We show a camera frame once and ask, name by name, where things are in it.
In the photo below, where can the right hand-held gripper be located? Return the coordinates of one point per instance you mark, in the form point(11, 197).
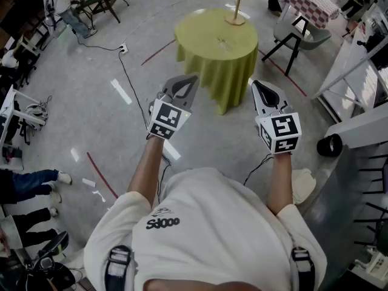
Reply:
point(282, 129)

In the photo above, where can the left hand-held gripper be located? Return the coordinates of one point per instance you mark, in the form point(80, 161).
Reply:
point(165, 117)

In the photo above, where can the person's left forearm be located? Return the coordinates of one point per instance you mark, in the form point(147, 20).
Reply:
point(147, 168)

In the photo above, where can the person's right forearm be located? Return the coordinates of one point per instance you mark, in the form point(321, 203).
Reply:
point(280, 180)

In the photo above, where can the wooden stand with pegs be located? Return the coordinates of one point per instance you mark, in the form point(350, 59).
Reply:
point(238, 8)

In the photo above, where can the round table green tablecloth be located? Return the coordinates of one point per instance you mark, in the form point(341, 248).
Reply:
point(212, 41)

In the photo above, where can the white power strip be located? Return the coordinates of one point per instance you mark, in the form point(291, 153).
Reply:
point(123, 48)

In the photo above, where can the grey chair black legs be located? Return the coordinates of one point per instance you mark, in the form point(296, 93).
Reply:
point(312, 38)

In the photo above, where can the black waste bin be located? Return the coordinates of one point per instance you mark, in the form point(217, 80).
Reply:
point(329, 145)

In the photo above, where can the white metal shelf rack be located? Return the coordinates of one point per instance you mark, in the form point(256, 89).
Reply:
point(351, 77)

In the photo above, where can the white worktable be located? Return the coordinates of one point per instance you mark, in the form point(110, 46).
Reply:
point(357, 126)

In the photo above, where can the table with checkered tablecloth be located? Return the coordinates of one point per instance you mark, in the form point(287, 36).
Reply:
point(312, 5)

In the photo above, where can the black dining chair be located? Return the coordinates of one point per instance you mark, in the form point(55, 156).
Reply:
point(373, 223)
point(374, 174)

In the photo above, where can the person's white shirt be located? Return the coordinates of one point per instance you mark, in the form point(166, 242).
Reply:
point(206, 223)

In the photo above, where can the white desk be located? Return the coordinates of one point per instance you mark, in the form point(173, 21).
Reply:
point(7, 108)

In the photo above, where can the black bag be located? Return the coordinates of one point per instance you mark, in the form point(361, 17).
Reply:
point(45, 271)

